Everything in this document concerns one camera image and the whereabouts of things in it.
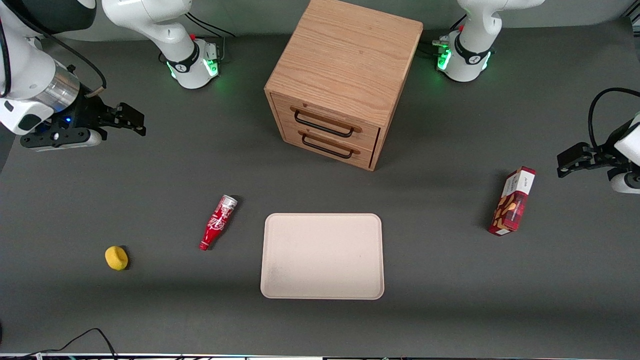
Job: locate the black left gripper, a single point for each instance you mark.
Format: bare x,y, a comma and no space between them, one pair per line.
601,153

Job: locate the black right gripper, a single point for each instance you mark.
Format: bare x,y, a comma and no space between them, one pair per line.
88,114

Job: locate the red coke bottle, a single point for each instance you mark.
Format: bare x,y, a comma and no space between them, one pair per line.
218,222

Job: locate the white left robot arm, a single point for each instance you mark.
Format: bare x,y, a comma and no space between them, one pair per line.
470,50

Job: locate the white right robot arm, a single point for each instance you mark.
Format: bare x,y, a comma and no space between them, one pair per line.
30,75

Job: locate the beige plastic tray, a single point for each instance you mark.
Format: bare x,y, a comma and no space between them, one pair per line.
322,256

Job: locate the red snack box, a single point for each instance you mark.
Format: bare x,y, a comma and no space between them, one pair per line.
512,202

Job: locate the yellow lemon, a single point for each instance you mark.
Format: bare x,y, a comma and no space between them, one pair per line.
116,258

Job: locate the wooden drawer front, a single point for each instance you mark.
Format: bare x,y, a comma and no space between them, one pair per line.
325,142
325,116

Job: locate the wooden drawer cabinet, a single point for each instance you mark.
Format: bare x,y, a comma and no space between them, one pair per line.
345,65

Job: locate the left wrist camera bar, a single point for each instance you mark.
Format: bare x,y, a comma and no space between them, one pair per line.
626,182

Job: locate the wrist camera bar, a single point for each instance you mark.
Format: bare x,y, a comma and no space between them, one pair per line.
60,138
626,182

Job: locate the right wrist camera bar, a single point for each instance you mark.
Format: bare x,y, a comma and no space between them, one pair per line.
60,138

